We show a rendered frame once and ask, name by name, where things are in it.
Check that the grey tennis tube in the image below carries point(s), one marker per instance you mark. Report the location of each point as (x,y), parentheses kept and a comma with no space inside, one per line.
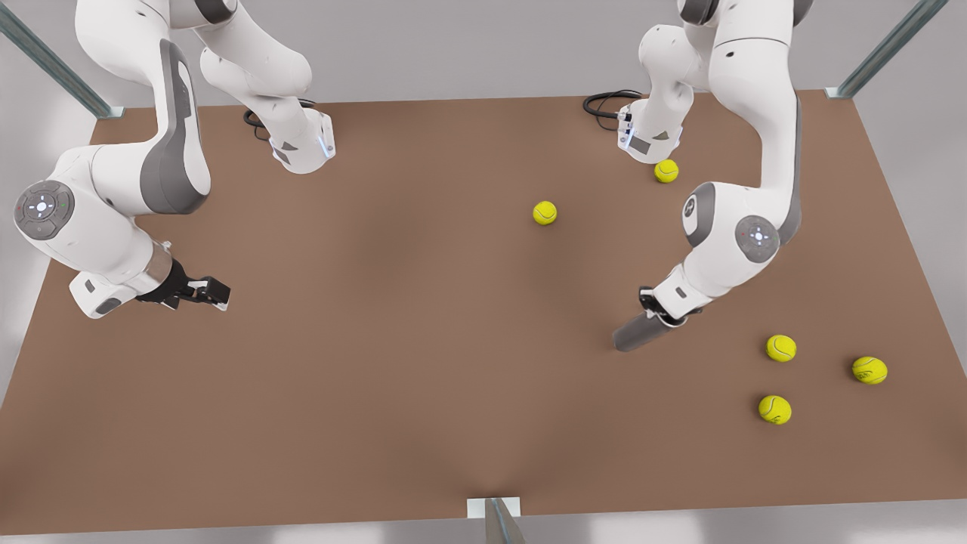
(641,333)

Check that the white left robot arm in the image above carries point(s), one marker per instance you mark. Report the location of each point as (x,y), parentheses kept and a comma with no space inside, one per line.
(748,128)

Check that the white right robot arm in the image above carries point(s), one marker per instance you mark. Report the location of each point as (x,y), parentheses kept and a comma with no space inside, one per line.
(113,174)

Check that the yellow tennis ball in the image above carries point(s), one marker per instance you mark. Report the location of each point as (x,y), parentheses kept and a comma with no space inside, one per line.
(666,171)
(869,370)
(781,347)
(774,409)
(545,213)

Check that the silver frame post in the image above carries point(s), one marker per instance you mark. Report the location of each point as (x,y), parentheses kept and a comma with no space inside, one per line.
(500,521)
(53,64)
(888,49)

